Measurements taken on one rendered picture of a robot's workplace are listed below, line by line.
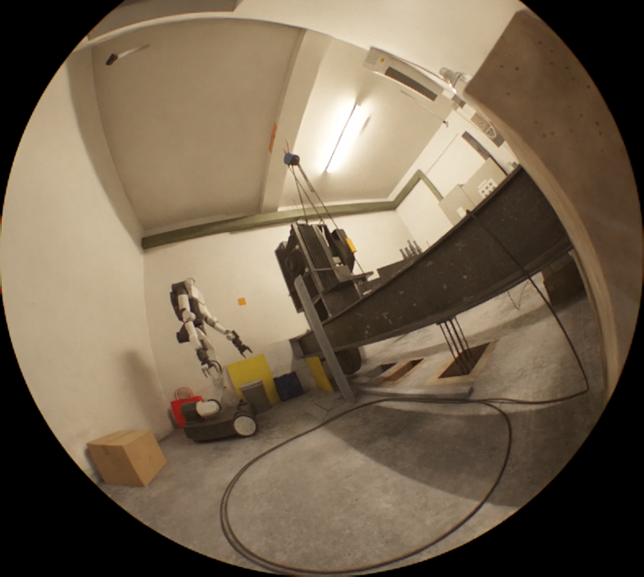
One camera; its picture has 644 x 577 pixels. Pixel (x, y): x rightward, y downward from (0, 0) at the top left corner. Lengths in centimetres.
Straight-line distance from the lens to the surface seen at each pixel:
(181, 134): 262
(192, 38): 235
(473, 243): 72
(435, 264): 81
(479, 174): 391
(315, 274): 172
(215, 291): 287
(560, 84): 20
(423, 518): 66
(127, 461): 143
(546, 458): 67
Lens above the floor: 55
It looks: 21 degrees up
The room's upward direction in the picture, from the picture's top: 25 degrees counter-clockwise
